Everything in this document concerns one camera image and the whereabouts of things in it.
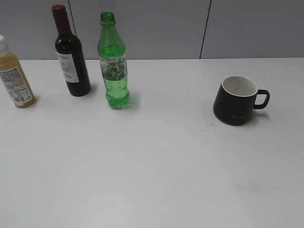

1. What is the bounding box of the green sprite bottle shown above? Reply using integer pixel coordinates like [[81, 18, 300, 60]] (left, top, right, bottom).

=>
[[97, 12, 130, 109]]

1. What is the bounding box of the black mug white inside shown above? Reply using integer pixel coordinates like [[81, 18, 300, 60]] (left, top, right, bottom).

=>
[[213, 76, 270, 126]]

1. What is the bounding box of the dark red wine bottle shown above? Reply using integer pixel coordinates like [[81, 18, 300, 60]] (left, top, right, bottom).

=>
[[51, 5, 91, 96]]

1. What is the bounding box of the orange juice bottle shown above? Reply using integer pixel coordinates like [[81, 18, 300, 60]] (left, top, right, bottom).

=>
[[0, 35, 36, 108]]

